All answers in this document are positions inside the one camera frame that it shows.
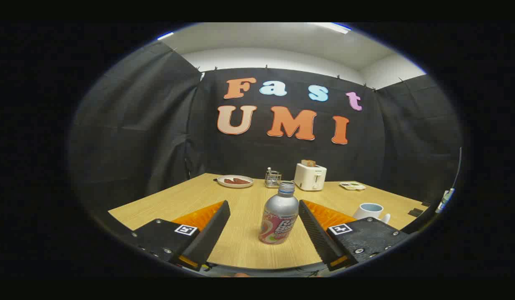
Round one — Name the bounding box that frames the white round plate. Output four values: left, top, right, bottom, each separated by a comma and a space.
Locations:
214, 175, 254, 189

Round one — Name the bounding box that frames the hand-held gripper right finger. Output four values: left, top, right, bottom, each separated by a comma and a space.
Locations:
298, 199, 410, 272

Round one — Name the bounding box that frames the silver juice bottle pink label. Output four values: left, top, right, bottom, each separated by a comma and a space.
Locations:
259, 181, 300, 245

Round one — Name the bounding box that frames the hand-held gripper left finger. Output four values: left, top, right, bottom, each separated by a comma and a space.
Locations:
130, 200, 231, 272

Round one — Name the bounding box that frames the white green device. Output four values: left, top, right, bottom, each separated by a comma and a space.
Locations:
435, 188, 455, 214

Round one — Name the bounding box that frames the black backdrop cloth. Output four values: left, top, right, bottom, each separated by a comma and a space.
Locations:
68, 41, 463, 217

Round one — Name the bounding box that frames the metal wire cutlery holder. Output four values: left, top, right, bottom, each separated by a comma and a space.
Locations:
264, 167, 282, 188

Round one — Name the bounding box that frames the wooden table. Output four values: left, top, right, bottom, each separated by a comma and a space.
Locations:
108, 173, 428, 270

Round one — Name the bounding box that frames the white toaster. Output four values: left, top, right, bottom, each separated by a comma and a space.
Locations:
294, 162, 327, 192

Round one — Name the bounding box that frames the white cup blue inside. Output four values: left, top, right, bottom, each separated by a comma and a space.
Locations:
352, 202, 391, 225

